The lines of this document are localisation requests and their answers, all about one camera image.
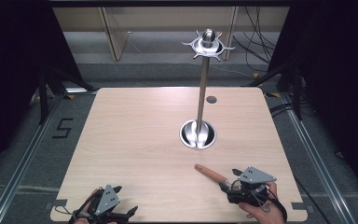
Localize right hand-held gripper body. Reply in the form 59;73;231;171
226;165;278;208

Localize person's left hand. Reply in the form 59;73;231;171
69;188;119;224

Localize person's right hand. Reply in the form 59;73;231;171
238;181;286;224

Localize black metal stand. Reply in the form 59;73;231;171
36;60;98;126
241;60;306;121

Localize aluminium floor rail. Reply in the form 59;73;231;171
0;92;65;224
280;92;353;224

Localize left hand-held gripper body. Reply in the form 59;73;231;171
74;184;131;224

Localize black floor cable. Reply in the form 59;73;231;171
293;175;333;224

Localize black floor cables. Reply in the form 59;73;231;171
268;101;295;119

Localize wooden-handled kitchen utensil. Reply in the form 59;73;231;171
194;163;228;186

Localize bundle of black cables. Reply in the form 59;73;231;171
231;6;279;65

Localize beige wooden furniture frame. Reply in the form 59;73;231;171
51;6;291;62

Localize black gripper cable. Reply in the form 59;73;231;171
265;188;289;223

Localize metal utensil rack stand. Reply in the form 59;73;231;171
179;28;236;151

